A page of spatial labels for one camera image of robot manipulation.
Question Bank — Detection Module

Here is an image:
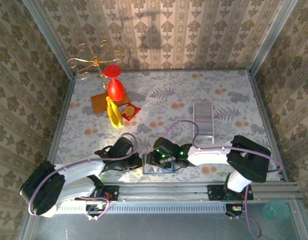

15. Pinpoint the credit card stack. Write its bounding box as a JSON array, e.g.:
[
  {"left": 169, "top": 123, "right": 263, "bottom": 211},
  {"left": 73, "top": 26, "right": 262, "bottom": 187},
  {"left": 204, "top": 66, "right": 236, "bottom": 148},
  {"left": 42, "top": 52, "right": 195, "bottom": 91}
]
[{"left": 195, "top": 102, "right": 214, "bottom": 136}]

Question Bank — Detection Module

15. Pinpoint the floral tablecloth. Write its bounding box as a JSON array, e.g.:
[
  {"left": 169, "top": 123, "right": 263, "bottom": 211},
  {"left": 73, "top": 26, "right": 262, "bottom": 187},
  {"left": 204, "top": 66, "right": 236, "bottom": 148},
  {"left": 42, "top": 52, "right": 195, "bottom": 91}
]
[{"left": 50, "top": 69, "right": 282, "bottom": 183}]

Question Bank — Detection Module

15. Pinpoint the red packet with yellow circle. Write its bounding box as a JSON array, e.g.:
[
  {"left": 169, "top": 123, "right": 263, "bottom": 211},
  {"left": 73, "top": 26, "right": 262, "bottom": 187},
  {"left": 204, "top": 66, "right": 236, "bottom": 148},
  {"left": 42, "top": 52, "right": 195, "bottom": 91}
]
[{"left": 120, "top": 102, "right": 142, "bottom": 123}]

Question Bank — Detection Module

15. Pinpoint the yellow toy banana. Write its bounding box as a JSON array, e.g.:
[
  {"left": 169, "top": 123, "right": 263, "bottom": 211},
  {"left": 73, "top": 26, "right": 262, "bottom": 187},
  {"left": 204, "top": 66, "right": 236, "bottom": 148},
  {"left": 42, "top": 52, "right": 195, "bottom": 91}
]
[{"left": 105, "top": 96, "right": 124, "bottom": 129}]

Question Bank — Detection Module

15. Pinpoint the small controller board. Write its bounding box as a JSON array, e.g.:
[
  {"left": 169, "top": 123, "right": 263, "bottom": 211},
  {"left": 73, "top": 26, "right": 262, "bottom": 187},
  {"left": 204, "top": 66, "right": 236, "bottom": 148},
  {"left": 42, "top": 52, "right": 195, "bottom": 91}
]
[
  {"left": 226, "top": 203, "right": 245, "bottom": 218},
  {"left": 86, "top": 202, "right": 107, "bottom": 213}
]

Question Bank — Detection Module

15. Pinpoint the brown wooden board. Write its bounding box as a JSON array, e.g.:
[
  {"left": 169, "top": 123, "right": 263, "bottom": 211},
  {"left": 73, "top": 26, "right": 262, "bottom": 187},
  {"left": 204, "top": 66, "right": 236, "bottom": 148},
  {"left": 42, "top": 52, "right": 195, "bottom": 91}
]
[{"left": 90, "top": 91, "right": 131, "bottom": 115}]

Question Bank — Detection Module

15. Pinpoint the red plastic wine glass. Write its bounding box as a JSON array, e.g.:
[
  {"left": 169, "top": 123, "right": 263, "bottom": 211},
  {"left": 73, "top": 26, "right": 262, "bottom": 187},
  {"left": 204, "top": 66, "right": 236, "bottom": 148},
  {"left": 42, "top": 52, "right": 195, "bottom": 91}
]
[{"left": 103, "top": 64, "right": 126, "bottom": 102}]

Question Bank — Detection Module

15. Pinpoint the white bottle with black cap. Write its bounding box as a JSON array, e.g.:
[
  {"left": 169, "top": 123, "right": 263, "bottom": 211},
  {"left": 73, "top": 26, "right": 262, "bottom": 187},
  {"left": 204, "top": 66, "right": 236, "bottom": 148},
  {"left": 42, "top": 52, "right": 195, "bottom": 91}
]
[{"left": 42, "top": 206, "right": 57, "bottom": 218}]

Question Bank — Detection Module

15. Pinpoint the green translucent disc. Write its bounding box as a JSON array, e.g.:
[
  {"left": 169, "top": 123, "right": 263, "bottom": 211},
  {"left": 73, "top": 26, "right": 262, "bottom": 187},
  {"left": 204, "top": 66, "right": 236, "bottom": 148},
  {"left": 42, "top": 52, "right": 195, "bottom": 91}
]
[{"left": 261, "top": 199, "right": 291, "bottom": 221}]

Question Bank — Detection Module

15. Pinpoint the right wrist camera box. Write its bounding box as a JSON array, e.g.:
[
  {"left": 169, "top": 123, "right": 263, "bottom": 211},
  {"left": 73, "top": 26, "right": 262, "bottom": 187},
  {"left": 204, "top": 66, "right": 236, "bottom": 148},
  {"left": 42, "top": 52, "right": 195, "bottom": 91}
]
[{"left": 153, "top": 136, "right": 175, "bottom": 152}]

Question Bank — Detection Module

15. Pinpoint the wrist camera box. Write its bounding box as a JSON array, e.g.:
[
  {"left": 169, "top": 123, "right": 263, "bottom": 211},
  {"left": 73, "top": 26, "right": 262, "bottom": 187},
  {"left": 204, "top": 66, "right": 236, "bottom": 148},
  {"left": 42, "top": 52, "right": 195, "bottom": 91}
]
[
  {"left": 114, "top": 136, "right": 134, "bottom": 157},
  {"left": 153, "top": 136, "right": 175, "bottom": 152}
]

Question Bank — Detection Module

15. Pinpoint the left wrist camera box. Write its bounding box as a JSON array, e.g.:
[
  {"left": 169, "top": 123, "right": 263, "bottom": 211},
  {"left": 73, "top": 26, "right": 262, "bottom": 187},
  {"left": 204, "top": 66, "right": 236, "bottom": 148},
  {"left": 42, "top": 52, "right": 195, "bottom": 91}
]
[{"left": 114, "top": 136, "right": 134, "bottom": 157}]

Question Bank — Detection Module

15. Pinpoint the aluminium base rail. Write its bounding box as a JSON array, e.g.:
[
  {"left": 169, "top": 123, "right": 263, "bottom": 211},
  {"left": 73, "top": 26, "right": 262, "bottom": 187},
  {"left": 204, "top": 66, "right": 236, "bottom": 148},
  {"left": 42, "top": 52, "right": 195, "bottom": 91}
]
[{"left": 53, "top": 181, "right": 302, "bottom": 202}]

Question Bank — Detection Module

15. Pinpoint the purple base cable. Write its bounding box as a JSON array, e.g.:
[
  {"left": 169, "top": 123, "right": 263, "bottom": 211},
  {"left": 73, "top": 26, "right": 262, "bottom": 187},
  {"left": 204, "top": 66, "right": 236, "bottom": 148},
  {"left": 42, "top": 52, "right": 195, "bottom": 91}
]
[
  {"left": 80, "top": 197, "right": 111, "bottom": 221},
  {"left": 244, "top": 186, "right": 262, "bottom": 239}
]

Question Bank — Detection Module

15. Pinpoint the white slotted cable duct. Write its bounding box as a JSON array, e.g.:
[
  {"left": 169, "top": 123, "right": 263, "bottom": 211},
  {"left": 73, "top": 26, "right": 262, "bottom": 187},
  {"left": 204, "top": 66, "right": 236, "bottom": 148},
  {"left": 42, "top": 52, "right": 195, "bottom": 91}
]
[{"left": 55, "top": 201, "right": 227, "bottom": 215}]

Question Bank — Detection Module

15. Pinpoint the metal table edge rail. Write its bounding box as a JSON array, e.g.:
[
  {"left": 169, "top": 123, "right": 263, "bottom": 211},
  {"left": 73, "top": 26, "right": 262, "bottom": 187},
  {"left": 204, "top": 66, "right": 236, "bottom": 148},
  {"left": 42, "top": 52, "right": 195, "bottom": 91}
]
[
  {"left": 45, "top": 77, "right": 76, "bottom": 173},
  {"left": 247, "top": 71, "right": 289, "bottom": 181}
]

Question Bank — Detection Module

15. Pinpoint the gold wire stand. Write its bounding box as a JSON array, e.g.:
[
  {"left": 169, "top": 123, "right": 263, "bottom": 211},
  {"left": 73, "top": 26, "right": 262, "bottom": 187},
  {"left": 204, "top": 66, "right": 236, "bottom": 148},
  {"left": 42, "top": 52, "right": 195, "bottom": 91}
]
[{"left": 67, "top": 39, "right": 124, "bottom": 92}]

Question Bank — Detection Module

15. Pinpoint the metal frame post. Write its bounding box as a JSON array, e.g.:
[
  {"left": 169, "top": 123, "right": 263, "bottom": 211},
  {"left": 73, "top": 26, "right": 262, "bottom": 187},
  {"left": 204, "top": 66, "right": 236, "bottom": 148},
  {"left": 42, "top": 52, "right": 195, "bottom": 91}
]
[
  {"left": 248, "top": 0, "right": 298, "bottom": 76},
  {"left": 21, "top": 0, "right": 77, "bottom": 80}
]

